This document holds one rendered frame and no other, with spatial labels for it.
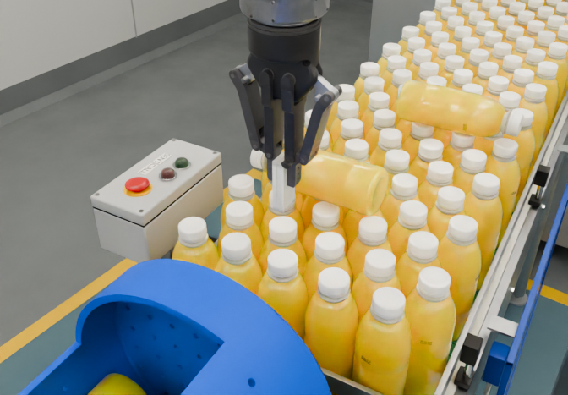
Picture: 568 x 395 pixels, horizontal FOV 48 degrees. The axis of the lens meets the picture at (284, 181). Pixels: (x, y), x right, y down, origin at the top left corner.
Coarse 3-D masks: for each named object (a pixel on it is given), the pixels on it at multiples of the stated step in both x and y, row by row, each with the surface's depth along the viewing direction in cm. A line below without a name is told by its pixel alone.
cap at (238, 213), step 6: (234, 204) 91; (240, 204) 91; (246, 204) 91; (228, 210) 90; (234, 210) 90; (240, 210) 90; (246, 210) 90; (252, 210) 90; (228, 216) 89; (234, 216) 89; (240, 216) 89; (246, 216) 89; (252, 216) 90; (234, 222) 89; (240, 222) 89; (246, 222) 90
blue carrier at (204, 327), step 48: (144, 288) 58; (192, 288) 58; (240, 288) 58; (96, 336) 70; (144, 336) 71; (192, 336) 66; (240, 336) 55; (288, 336) 57; (48, 384) 65; (96, 384) 71; (144, 384) 76; (192, 384) 50; (240, 384) 52; (288, 384) 55
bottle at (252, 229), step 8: (224, 224) 92; (248, 224) 90; (256, 224) 93; (224, 232) 91; (232, 232) 90; (240, 232) 90; (248, 232) 91; (256, 232) 92; (256, 240) 91; (256, 248) 91; (256, 256) 92
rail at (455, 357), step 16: (560, 112) 141; (544, 144) 130; (528, 192) 118; (512, 224) 107; (496, 256) 100; (480, 288) 94; (480, 304) 93; (464, 336) 86; (448, 368) 82; (448, 384) 83
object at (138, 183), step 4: (128, 180) 95; (132, 180) 95; (136, 180) 95; (140, 180) 95; (144, 180) 95; (148, 180) 95; (128, 184) 94; (132, 184) 94; (136, 184) 94; (140, 184) 94; (144, 184) 94; (148, 184) 94; (128, 188) 93; (132, 188) 93; (136, 188) 93; (140, 188) 93; (144, 188) 93
